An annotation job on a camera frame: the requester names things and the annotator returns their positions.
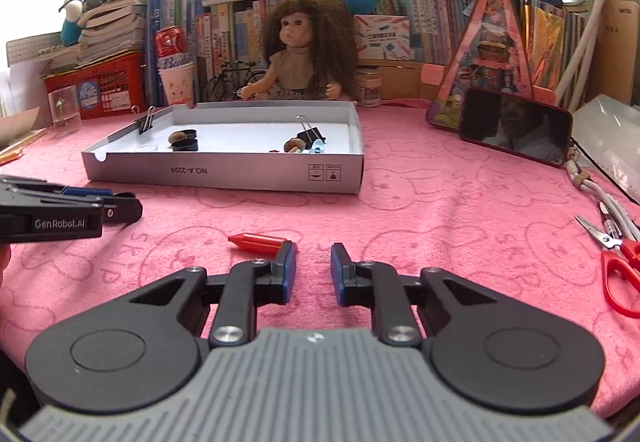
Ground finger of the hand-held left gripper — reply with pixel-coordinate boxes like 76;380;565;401
102;192;144;226
0;176;115;202

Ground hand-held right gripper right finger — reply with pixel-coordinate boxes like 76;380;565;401
330;243;503;345

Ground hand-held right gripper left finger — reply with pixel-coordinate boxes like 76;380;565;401
132;241;297;348

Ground white cardboard box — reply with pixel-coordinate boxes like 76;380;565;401
81;102;364;195

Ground black binder clip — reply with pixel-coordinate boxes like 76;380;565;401
295;114;327;145
132;105;157;135

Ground brown paper pad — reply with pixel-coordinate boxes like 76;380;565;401
0;107;48;165

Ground red plastic crate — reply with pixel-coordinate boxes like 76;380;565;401
42;49;151;120

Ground pink rabbit-print blanket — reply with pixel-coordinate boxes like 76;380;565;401
0;99;640;423

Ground white paper cup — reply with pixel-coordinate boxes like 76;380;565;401
158;62;197;107

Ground white grid box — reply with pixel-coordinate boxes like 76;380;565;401
6;32;66;68

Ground small blue white plush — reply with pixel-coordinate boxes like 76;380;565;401
60;0;86;48

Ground red beer can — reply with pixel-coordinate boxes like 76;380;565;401
154;25;196;70

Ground stack of books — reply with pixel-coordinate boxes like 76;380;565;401
50;0;151;70

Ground black model bicycle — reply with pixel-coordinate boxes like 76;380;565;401
204;59;268;103

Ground white jar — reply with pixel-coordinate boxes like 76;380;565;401
356;68;382;108

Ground row of upright books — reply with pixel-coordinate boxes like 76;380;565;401
145;0;591;108

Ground brown wooden box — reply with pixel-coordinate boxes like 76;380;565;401
357;59;431;100

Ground long-haired doll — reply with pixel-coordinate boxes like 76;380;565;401
237;0;358;103

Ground black smartphone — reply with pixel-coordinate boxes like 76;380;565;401
458;88;574;168

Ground printed white box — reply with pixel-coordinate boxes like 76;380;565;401
352;14;411;63

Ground pink triangular pencil case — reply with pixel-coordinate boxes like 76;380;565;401
419;0;557;129

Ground red scissors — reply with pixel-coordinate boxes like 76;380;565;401
574;214;640;318

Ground translucent plastic folder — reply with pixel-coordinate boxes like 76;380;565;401
570;94;640;203

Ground brown cardboard box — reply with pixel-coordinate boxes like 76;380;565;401
597;0;640;113

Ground white plastic pipe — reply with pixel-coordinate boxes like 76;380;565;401
552;0;618;110

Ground white cable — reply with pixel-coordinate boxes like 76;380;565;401
565;147;640;240

